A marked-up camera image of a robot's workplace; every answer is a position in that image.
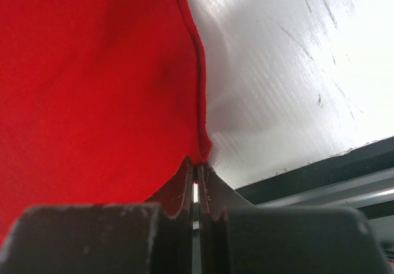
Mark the red t-shirt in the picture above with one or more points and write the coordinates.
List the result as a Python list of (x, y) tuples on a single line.
[(101, 100)]

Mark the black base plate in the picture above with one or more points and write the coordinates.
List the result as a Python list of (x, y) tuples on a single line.
[(374, 157)]

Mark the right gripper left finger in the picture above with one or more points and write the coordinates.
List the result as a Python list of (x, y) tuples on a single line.
[(172, 247)]

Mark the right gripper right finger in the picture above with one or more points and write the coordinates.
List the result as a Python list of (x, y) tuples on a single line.
[(215, 198)]

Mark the aluminium front rail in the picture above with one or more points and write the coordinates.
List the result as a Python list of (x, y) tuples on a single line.
[(372, 194)]

